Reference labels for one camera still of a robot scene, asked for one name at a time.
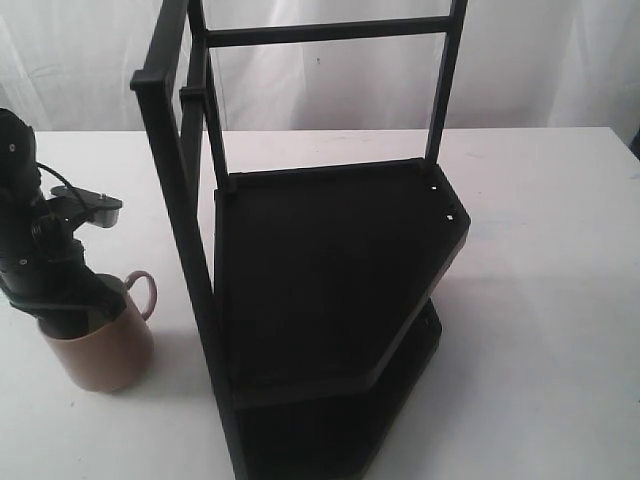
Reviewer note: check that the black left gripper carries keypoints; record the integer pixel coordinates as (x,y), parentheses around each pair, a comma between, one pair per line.
(44,274)

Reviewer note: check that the pink ceramic mug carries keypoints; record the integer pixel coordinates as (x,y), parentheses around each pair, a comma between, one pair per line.
(104,355)

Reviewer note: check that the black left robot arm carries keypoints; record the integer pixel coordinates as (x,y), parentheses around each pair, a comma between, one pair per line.
(21,192)

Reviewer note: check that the white backdrop curtain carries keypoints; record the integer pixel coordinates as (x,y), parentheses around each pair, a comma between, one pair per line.
(67,65)

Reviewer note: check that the black two-tier shelf rack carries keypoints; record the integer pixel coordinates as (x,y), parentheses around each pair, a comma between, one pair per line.
(310,287)

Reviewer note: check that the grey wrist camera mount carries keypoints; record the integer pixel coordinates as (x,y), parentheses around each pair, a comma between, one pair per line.
(79,206)

